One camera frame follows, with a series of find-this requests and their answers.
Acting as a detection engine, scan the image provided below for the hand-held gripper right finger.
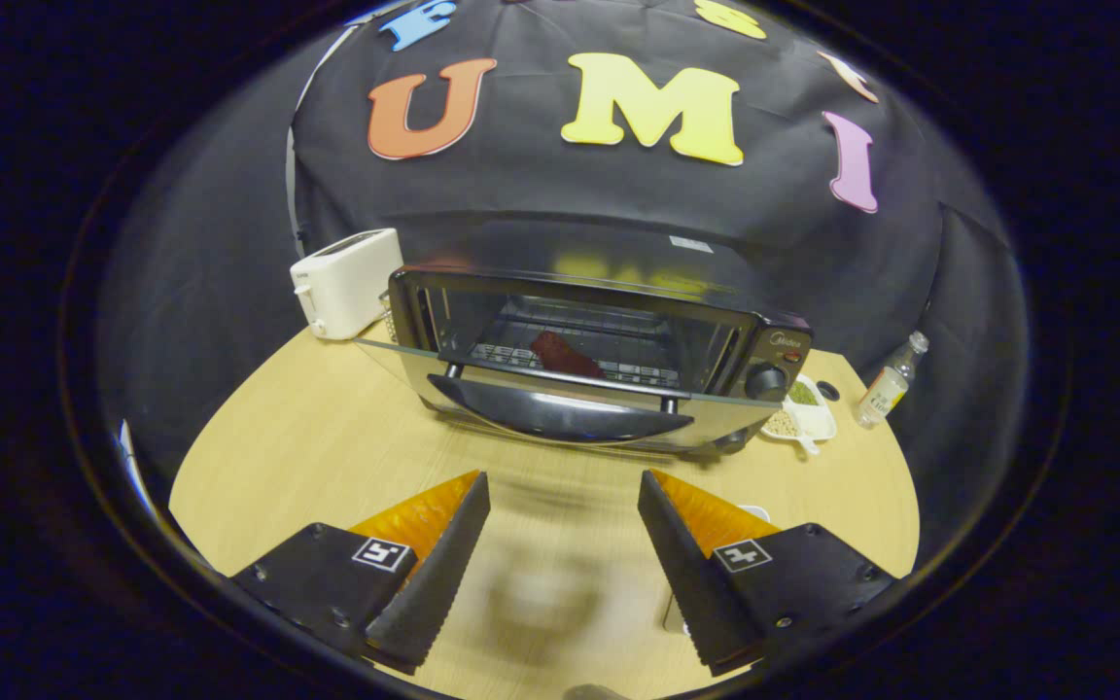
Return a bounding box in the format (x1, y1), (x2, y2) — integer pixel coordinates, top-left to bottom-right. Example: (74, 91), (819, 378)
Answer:
(638, 469), (901, 677)

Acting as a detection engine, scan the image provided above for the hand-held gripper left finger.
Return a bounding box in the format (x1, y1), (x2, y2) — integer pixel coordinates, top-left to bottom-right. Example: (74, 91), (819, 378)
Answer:
(229, 471), (491, 674)

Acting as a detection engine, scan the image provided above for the black toaster oven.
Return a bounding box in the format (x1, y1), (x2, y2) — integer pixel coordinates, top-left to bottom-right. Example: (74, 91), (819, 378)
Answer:
(354, 216), (814, 458)

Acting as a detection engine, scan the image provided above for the reddish brown meat piece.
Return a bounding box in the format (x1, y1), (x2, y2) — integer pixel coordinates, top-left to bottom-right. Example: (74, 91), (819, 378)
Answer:
(530, 331), (607, 380)

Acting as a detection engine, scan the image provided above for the white bread toaster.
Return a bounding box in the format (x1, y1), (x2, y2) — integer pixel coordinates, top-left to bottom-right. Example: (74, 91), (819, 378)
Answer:
(289, 228), (403, 341)

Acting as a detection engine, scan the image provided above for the white ribbed tray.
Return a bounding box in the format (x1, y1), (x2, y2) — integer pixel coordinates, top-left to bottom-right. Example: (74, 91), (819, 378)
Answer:
(662, 504), (773, 635)

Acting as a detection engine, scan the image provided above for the white divided dish with grains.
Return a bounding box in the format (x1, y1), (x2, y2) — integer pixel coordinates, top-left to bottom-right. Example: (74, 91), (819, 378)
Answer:
(760, 377), (838, 455)

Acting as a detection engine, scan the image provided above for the small clear bottle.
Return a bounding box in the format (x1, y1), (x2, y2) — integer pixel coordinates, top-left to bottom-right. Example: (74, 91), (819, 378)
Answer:
(854, 332), (930, 430)

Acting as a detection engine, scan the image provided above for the black backdrop cloth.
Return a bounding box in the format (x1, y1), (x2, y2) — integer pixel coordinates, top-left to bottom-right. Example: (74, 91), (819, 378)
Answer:
(98, 0), (1030, 545)

